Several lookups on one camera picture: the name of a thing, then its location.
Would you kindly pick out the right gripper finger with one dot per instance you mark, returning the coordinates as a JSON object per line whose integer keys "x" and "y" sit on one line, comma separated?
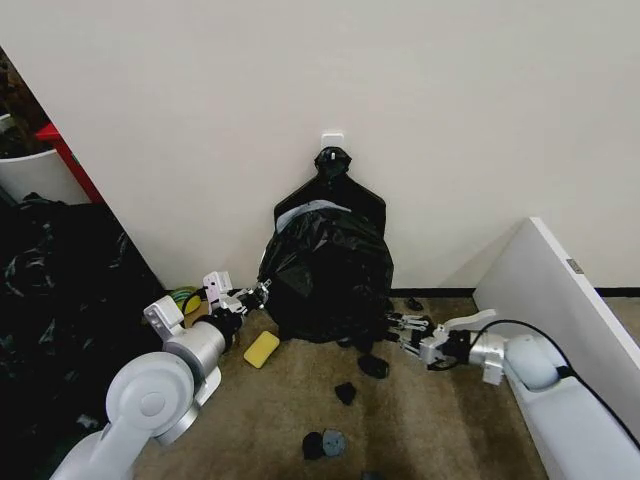
{"x": 412, "y": 345}
{"x": 415, "y": 322}

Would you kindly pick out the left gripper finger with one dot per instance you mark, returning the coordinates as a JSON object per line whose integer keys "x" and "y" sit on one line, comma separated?
{"x": 262, "y": 288}
{"x": 257, "y": 302}

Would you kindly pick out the black garbage bag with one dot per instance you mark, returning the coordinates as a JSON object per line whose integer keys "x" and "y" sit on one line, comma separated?
{"x": 330, "y": 280}

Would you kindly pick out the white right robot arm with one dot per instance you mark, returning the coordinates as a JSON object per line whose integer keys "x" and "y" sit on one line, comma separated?
{"x": 530, "y": 365}

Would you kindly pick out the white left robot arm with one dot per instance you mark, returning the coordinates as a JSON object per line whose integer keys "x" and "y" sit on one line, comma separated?
{"x": 150, "y": 400}

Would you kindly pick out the black scrap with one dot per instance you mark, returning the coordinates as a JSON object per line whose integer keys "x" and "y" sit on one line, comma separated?
{"x": 312, "y": 446}
{"x": 373, "y": 366}
{"x": 415, "y": 303}
{"x": 346, "y": 393}

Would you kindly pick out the black baseboard strip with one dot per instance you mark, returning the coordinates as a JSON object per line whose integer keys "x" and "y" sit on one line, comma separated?
{"x": 430, "y": 291}

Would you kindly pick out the yellow sponge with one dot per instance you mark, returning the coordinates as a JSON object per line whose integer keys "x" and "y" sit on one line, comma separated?
{"x": 261, "y": 350}

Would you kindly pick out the green and yellow roll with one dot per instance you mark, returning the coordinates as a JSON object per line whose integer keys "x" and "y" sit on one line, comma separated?
{"x": 181, "y": 295}

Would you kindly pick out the white board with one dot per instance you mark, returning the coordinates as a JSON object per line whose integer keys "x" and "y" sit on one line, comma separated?
{"x": 545, "y": 280}

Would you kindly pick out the grey round disc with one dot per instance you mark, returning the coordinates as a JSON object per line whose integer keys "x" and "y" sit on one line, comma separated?
{"x": 334, "y": 443}

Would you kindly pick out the small metal label plate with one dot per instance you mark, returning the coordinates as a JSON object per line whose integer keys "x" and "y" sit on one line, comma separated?
{"x": 575, "y": 265}

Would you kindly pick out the pile of black bags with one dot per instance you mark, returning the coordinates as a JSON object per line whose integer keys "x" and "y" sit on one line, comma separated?
{"x": 65, "y": 300}

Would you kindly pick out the white plant pot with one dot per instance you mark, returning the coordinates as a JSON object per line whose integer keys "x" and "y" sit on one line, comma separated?
{"x": 40, "y": 175}

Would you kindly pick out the dark potted plant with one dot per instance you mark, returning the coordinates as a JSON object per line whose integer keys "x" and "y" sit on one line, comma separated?
{"x": 15, "y": 110}

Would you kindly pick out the white wall hook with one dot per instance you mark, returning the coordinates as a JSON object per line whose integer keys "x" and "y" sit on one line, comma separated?
{"x": 332, "y": 139}

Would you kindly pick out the red frame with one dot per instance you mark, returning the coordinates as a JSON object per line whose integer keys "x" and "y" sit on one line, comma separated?
{"x": 75, "y": 160}

